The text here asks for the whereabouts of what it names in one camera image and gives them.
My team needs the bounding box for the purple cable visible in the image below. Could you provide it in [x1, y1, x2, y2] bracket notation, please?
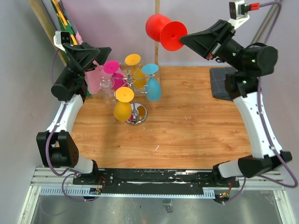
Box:
[230, 0, 299, 206]
[38, 49, 99, 217]

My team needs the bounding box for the yellow wine glass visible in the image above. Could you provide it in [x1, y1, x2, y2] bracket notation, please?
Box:
[114, 87, 135, 121]
[125, 54, 146, 89]

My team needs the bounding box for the clear wine glass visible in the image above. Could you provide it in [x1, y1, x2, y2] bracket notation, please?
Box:
[100, 76, 117, 105]

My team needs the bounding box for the blue plastic wine glass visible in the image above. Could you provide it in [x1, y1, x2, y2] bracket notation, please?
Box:
[142, 63, 162, 102]

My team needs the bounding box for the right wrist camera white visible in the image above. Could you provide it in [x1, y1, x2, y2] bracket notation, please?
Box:
[228, 0, 250, 30]

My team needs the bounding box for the yellow wine glass back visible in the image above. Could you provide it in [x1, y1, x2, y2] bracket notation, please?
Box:
[125, 54, 146, 89]

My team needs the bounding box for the pink shirt on hanger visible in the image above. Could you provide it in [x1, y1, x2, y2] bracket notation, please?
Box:
[76, 32, 106, 95]

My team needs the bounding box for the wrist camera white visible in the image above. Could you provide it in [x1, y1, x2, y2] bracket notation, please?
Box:
[53, 30, 71, 51]
[228, 0, 250, 30]

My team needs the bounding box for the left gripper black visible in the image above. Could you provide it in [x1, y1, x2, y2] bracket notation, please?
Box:
[60, 42, 112, 83]

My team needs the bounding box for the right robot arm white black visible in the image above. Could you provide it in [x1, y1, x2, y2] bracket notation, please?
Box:
[179, 20, 292, 187]

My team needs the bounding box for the chrome wine glass rack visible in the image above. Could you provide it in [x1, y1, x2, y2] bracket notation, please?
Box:
[124, 64, 158, 126]

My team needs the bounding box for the pink plastic wine glass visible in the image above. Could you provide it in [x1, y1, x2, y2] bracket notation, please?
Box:
[103, 60, 128, 91]

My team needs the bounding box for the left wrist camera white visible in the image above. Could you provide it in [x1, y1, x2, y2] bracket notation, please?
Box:
[53, 30, 71, 51]

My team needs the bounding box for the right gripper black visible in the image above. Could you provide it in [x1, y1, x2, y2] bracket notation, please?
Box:
[178, 19, 245, 72]

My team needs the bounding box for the wooden clothes stand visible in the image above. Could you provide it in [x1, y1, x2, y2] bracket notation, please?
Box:
[28, 0, 160, 97]

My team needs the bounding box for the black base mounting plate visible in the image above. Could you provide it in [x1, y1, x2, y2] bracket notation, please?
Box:
[73, 168, 240, 196]

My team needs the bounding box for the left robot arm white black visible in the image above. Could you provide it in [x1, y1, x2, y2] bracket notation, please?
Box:
[36, 42, 112, 185]

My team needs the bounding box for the red plastic wine glass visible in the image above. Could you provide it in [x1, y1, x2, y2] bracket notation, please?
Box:
[145, 14, 188, 51]

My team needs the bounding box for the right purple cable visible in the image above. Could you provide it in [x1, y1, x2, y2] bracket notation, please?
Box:
[230, 0, 299, 206]

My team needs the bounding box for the dark grey folded cloth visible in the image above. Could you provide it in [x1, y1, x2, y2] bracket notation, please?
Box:
[209, 67, 236, 101]

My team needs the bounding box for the yellow clothes hanger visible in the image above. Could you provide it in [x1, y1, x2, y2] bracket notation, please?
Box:
[51, 0, 83, 45]

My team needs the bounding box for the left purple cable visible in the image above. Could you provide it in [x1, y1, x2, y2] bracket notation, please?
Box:
[38, 49, 99, 217]

